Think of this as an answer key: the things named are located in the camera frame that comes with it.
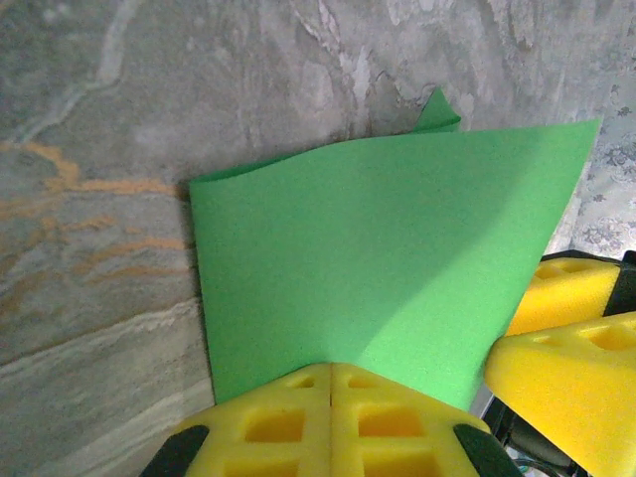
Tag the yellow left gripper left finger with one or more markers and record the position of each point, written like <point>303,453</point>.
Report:
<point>278,432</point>

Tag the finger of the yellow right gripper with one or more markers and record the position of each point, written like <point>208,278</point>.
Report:
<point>566,293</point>
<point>571,387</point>

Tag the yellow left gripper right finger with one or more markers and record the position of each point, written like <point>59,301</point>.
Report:
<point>397,437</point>

